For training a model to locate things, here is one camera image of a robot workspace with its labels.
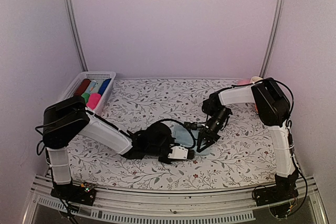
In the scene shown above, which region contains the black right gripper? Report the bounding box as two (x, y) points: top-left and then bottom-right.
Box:
(197, 108), (230, 153)

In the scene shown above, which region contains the light blue towel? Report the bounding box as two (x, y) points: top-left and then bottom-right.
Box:
(171, 124), (211, 156)

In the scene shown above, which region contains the pink towel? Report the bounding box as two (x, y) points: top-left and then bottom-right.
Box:
(86, 93), (101, 110)

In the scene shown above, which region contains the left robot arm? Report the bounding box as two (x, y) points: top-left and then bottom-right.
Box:
(35, 96), (195, 200)

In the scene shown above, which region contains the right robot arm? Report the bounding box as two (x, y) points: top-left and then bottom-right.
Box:
(196, 78), (299, 201)

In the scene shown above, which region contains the floral tablecloth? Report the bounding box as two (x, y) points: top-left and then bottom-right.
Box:
(67, 79), (276, 190)

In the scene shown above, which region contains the pink saucer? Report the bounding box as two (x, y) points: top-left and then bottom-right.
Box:
(237, 79), (251, 86)

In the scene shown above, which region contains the blue rolled towel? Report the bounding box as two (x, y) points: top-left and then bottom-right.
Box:
(98, 78), (111, 96)

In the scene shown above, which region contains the cream mug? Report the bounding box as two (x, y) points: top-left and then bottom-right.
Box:
(250, 76), (263, 83)

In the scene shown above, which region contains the green rolled towel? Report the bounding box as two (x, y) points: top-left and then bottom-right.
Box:
(81, 92), (90, 103)

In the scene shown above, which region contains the teal patterned rolled towel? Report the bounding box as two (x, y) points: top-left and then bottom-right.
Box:
(85, 80), (102, 94)

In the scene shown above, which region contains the white plastic basket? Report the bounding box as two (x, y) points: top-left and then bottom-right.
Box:
(58, 71), (117, 115)

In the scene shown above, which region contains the dark red rolled towel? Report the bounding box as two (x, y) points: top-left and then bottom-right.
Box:
(73, 79), (91, 97)

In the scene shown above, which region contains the left black cable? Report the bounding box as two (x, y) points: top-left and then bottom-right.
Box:
(151, 118), (198, 151)

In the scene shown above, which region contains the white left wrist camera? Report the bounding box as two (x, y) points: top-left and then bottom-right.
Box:
(168, 146), (195, 160)

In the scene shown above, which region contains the front aluminium rail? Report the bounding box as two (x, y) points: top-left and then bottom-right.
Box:
(23, 176), (328, 223)

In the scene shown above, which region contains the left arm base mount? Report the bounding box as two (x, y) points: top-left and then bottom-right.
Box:
(50, 182), (97, 206)

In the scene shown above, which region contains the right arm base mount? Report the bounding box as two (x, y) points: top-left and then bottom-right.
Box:
(251, 185), (299, 206)

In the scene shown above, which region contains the right aluminium post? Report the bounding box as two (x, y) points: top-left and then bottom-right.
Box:
(259, 0), (285, 78)

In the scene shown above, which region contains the aluminium post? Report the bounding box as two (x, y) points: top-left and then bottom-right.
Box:
(64, 0), (88, 71)
(259, 0), (285, 78)

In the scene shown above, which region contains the left aluminium post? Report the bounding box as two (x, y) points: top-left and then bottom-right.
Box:
(64, 0), (88, 71)

